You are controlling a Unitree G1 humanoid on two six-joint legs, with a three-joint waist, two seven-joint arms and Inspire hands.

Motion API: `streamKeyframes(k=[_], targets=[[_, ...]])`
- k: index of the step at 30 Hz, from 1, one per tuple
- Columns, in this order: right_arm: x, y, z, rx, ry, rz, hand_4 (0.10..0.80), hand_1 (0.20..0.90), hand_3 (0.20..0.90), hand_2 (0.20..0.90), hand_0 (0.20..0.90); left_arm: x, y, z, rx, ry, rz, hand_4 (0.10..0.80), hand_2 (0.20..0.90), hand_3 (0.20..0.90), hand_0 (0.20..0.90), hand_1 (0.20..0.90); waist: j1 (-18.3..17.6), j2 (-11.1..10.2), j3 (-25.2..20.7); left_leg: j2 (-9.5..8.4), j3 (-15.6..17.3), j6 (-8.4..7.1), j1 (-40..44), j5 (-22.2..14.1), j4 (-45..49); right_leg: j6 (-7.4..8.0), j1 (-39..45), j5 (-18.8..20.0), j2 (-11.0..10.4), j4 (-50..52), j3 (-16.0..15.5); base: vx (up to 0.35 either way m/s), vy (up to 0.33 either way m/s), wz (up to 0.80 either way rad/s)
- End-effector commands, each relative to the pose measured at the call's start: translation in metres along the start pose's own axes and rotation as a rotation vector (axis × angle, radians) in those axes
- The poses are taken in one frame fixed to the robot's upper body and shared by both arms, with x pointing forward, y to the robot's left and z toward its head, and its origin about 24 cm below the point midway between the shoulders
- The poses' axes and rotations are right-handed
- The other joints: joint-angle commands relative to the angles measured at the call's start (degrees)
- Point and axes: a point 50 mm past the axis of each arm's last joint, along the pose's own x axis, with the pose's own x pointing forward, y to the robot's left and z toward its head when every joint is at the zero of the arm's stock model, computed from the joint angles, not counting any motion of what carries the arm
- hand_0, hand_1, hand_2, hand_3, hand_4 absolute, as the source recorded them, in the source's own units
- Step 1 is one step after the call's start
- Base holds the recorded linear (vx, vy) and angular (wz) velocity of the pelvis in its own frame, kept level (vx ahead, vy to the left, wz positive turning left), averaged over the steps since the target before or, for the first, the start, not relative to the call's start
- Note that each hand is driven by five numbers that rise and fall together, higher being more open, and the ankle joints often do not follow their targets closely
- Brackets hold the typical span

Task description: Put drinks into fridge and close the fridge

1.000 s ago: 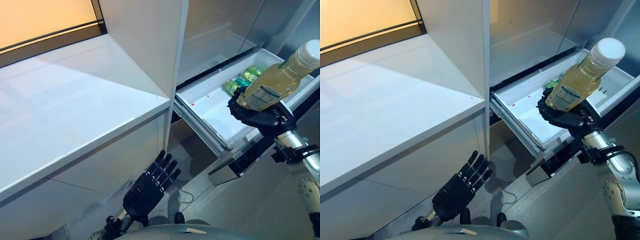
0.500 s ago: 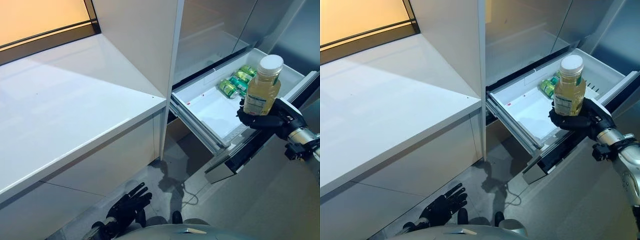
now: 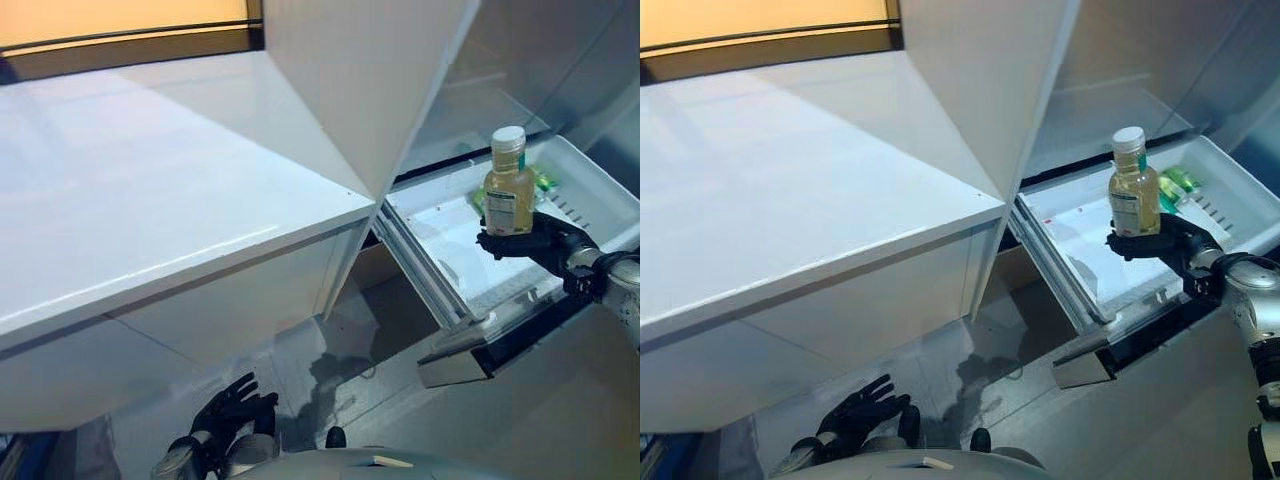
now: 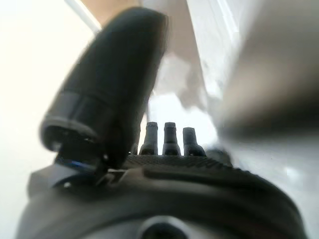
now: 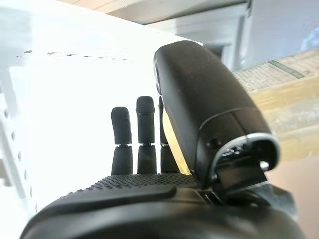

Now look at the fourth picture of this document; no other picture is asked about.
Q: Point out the tall white cabinet panel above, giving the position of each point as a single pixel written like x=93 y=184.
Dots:
x=214 y=49

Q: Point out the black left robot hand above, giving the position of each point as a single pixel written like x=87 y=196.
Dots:
x=154 y=199

